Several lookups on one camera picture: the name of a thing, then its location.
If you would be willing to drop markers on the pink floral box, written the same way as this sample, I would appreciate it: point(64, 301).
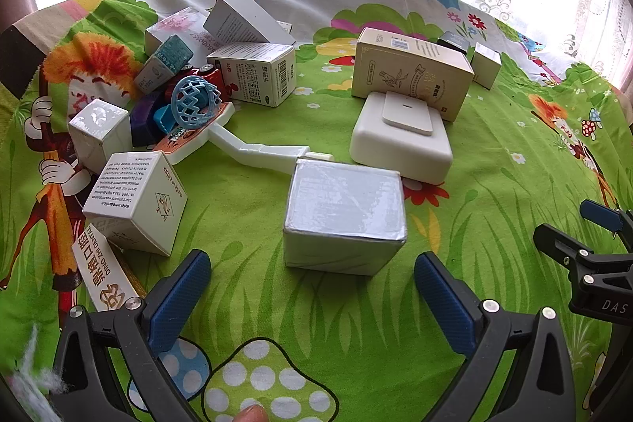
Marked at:
point(175, 26)

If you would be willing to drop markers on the silver white cube box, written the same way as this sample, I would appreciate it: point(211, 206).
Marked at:
point(99, 130)

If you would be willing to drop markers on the beige box with drawing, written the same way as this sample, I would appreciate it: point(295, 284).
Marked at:
point(420, 71)

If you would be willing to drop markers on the white red medicine box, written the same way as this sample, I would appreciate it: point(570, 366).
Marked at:
point(252, 73)

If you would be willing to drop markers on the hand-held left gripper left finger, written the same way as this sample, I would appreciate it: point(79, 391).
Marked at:
point(180, 298)

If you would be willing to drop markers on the blue mesh mask bracket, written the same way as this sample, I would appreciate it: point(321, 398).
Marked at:
point(179, 98)

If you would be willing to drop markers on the white box with black text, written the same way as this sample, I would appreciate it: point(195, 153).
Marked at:
point(133, 199)

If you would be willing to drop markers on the small flat white device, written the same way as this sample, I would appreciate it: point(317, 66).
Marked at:
point(408, 113)

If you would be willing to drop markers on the person's left hand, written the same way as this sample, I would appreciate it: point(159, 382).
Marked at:
point(253, 414)

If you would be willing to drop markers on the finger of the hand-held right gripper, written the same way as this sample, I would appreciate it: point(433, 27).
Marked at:
point(601, 214)
point(568, 249)

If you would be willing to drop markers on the red toy car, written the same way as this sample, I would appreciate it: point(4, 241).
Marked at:
point(215, 78)

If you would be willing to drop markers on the small silver box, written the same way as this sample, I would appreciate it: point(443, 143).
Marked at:
point(485, 66)

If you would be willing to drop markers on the green cartoon printed tablecloth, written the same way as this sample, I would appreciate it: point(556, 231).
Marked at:
point(247, 303)

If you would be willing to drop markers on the purple plastic object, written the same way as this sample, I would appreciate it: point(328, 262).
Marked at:
point(143, 118)

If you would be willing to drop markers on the plain white tall box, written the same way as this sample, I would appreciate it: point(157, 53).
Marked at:
point(242, 19)

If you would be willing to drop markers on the small black box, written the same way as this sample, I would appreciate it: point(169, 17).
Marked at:
point(452, 41)

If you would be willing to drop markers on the white rounded plastic case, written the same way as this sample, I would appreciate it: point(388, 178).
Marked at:
point(395, 152)

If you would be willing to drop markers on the white box with gold lettering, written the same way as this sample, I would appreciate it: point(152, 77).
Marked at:
point(96, 268)

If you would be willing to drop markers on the white taped square box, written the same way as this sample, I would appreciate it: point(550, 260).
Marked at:
point(341, 214)

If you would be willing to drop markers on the small teal box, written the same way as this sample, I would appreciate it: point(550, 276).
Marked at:
point(165, 56)

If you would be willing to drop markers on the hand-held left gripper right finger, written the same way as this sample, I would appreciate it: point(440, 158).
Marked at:
point(445, 303)

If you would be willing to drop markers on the white barcode box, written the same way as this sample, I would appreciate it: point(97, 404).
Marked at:
point(285, 28)

